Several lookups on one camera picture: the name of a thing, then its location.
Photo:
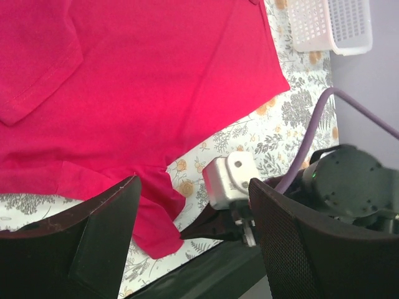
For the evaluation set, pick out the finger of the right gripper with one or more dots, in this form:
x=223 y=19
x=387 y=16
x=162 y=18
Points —
x=213 y=224

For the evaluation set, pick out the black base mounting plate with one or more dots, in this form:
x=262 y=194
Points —
x=227 y=270

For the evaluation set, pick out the magenta t shirt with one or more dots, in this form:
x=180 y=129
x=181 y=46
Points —
x=93 y=92

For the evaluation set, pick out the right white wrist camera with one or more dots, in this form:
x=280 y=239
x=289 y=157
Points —
x=227 y=184

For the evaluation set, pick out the white plastic basket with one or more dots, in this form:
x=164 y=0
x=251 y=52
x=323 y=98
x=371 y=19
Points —
x=342 y=26

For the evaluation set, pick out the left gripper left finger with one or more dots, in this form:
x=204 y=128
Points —
x=77 y=253

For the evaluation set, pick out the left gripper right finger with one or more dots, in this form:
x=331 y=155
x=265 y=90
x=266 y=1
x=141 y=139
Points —
x=309 y=255

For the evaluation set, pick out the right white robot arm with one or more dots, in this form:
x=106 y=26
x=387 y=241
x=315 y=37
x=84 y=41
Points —
x=342 y=182

